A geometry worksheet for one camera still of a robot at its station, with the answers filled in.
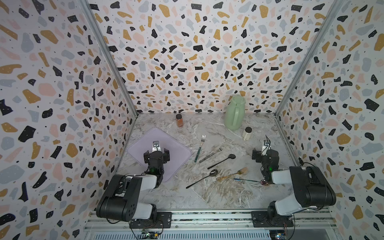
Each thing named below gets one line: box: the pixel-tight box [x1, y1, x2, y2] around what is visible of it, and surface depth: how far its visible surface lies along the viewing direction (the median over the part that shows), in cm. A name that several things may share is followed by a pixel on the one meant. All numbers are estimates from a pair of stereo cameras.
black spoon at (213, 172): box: [186, 169, 219, 189], surface depth 92 cm
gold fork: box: [216, 167, 248, 182], surface depth 92 cm
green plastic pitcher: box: [224, 95, 246, 131], surface depth 99 cm
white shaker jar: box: [242, 126, 253, 141], surface depth 102 cm
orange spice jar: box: [176, 113, 184, 128], surface depth 112 cm
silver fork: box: [199, 144, 227, 164], surface depth 102 cm
